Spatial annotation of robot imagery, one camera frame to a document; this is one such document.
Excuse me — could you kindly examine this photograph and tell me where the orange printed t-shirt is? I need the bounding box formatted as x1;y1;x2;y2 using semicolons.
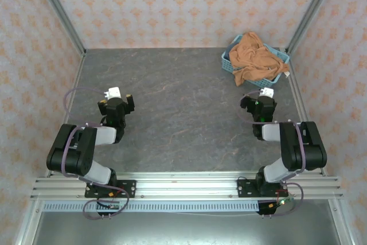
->
228;32;291;87

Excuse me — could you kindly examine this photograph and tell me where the light blue plastic basket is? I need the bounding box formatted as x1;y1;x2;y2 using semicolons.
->
221;34;290;87

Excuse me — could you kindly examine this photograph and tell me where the small right circuit board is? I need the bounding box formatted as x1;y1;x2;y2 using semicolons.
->
276;197;296;206

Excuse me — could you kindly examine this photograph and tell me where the aluminium cross beam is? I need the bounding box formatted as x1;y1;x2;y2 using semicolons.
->
30;172;345;200

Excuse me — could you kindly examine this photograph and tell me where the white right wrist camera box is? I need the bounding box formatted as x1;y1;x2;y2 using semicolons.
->
259;87;275;99

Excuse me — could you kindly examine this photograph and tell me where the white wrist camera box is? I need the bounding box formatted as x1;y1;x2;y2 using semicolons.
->
103;86;123;99
259;87;275;99

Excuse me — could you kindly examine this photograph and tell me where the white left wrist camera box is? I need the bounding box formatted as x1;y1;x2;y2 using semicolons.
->
103;86;123;99

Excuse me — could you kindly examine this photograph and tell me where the aluminium side rail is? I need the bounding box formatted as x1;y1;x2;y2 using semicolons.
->
286;48;328;177
44;52;87;177

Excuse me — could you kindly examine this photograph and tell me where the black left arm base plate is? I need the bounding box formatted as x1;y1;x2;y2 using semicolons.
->
84;180;137;199

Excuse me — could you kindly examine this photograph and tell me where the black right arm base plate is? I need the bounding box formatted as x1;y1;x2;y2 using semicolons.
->
237;178;289;199

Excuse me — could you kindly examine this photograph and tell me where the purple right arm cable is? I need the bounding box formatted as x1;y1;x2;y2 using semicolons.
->
239;90;304;217

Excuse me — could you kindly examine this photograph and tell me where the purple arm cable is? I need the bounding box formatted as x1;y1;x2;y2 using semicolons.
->
61;87;130;220
239;90;304;217

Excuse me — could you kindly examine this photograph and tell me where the aluminium corner post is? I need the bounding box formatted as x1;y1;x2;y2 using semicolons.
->
286;0;342;54
31;0;87;57

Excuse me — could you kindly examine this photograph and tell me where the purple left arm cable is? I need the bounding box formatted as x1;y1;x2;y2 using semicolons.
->
61;87;130;220

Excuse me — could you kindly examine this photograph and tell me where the grey slotted cable duct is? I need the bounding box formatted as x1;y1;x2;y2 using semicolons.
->
42;201;260;213

